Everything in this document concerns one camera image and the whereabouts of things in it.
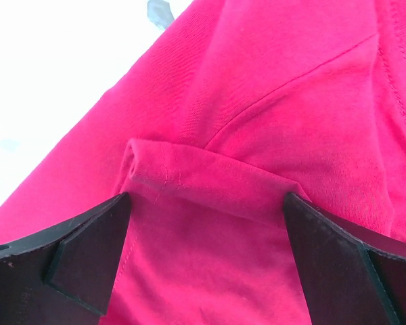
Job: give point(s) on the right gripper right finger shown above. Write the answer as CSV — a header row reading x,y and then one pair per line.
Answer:
x,y
349,274

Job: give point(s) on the pink t shirt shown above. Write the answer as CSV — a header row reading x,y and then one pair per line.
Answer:
x,y
236,104

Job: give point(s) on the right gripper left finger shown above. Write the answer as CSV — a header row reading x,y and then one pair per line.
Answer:
x,y
64,274

